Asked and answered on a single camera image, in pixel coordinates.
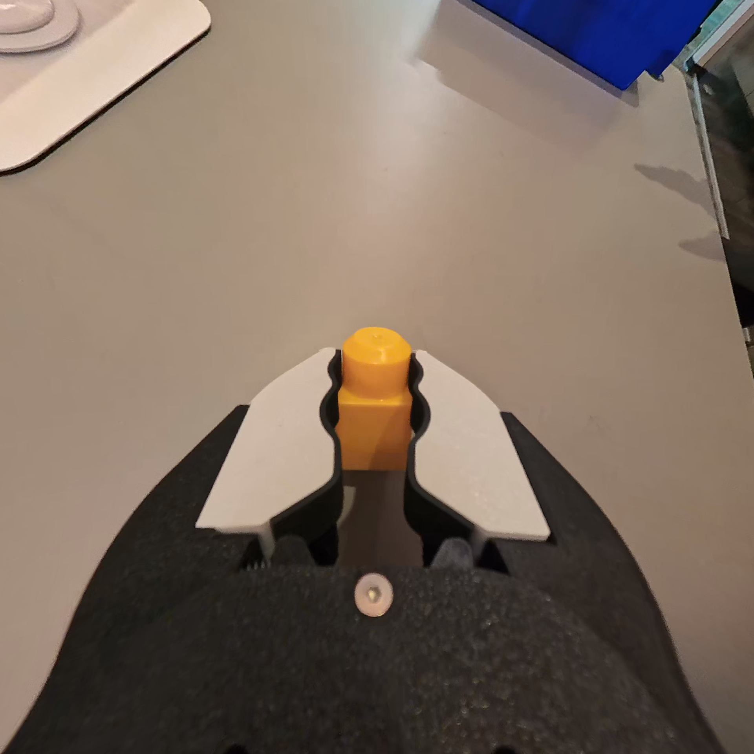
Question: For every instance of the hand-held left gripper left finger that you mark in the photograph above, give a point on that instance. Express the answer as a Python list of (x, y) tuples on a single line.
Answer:
[(265, 459)]

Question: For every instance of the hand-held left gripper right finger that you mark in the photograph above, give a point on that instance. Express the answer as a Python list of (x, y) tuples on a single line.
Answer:
[(477, 459)]

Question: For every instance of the yellow one-stud mega block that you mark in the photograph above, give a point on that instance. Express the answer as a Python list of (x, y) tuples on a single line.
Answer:
[(374, 412)]

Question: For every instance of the blue bin with coloured blocks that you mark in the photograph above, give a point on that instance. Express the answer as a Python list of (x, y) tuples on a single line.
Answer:
[(589, 35)]

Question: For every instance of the white document stand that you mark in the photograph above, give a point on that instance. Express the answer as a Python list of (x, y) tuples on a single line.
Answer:
[(118, 70)]

